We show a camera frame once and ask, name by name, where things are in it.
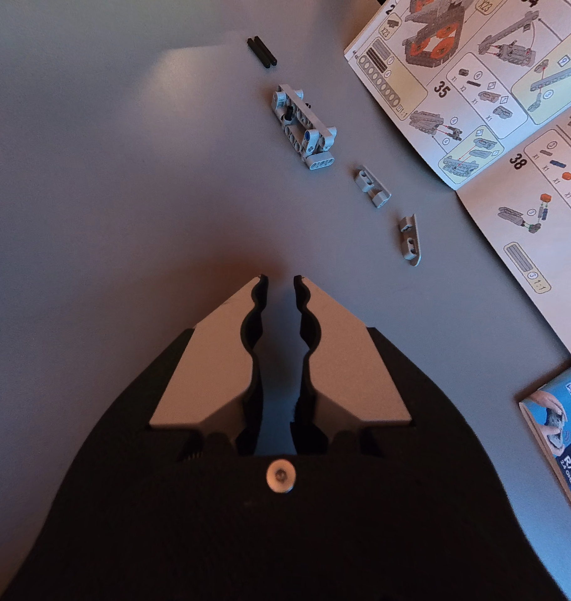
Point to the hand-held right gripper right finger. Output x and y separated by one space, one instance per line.
356 375

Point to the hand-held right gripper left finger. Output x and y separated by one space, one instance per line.
210 375

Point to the small grey building beam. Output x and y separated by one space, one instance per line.
414 244
364 180

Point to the short black axle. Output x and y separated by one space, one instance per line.
258 54
265 50

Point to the grey desk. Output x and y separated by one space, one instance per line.
126 164

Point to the open instruction booklet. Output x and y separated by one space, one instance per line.
487 220

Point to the blue cover booklet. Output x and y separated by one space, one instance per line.
562 422

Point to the grey building block assembly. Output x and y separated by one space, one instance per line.
313 123

